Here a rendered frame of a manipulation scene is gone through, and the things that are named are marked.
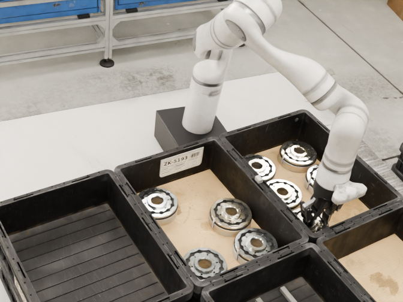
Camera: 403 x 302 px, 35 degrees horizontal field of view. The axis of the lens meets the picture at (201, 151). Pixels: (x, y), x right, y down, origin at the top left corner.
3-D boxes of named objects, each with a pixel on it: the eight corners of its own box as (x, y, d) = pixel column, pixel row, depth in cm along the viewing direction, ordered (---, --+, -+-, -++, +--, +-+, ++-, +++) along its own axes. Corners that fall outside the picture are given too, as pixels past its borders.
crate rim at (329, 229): (215, 141, 168) (216, 135, 166) (303, 114, 182) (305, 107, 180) (310, 247, 143) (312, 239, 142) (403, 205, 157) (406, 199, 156)
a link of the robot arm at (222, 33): (262, -29, 127) (231, 0, 152) (230, 4, 126) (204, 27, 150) (294, 5, 128) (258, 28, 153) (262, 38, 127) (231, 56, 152)
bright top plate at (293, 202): (255, 186, 164) (255, 184, 163) (286, 177, 168) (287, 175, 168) (276, 213, 157) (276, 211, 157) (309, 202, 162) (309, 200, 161)
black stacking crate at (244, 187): (111, 202, 160) (112, 169, 153) (210, 169, 174) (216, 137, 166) (192, 323, 136) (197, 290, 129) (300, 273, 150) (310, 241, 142)
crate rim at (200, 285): (111, 174, 154) (111, 167, 153) (214, 142, 168) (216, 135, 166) (196, 296, 130) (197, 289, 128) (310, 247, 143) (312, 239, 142)
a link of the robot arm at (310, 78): (315, 107, 130) (342, 78, 131) (225, 11, 125) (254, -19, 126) (298, 108, 139) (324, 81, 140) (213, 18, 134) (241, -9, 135)
